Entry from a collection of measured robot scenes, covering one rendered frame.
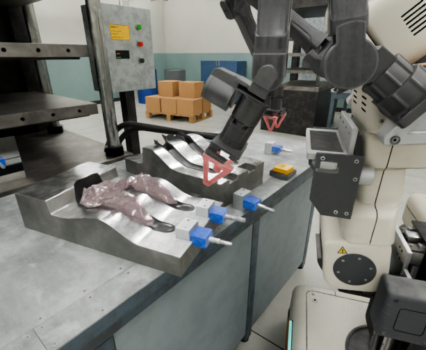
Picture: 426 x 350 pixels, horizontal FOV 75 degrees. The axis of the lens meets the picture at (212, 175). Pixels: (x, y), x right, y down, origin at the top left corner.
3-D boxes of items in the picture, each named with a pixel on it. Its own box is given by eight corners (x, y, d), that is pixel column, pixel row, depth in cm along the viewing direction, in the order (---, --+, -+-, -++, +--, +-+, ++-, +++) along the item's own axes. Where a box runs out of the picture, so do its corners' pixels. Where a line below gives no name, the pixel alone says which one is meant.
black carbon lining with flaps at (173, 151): (240, 167, 102) (242, 142, 98) (213, 181, 91) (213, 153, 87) (175, 148, 123) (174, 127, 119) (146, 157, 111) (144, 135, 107)
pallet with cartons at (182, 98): (213, 116, 615) (213, 80, 586) (192, 123, 549) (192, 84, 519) (168, 111, 667) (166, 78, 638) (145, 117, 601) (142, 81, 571)
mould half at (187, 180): (262, 183, 106) (265, 149, 100) (219, 210, 87) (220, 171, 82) (172, 155, 135) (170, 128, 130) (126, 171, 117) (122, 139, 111)
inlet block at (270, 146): (293, 155, 135) (295, 144, 133) (289, 158, 131) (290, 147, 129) (268, 150, 142) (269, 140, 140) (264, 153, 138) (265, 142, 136)
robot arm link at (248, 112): (269, 103, 51) (272, 98, 56) (237, 84, 52) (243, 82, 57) (251, 134, 54) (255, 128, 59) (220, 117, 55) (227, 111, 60)
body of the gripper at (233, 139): (207, 148, 56) (224, 116, 52) (220, 135, 65) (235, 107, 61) (235, 164, 55) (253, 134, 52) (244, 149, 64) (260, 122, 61)
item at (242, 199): (277, 215, 85) (279, 199, 82) (269, 222, 81) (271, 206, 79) (241, 202, 92) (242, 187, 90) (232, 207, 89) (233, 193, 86)
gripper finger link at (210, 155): (188, 180, 59) (207, 144, 54) (199, 168, 65) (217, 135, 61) (216, 197, 58) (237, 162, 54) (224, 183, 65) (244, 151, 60)
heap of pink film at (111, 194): (182, 198, 82) (181, 174, 79) (146, 231, 67) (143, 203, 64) (112, 184, 91) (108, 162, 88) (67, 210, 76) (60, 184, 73)
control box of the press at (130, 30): (170, 240, 203) (153, 8, 145) (136, 262, 182) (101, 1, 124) (151, 229, 216) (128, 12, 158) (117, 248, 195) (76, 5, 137)
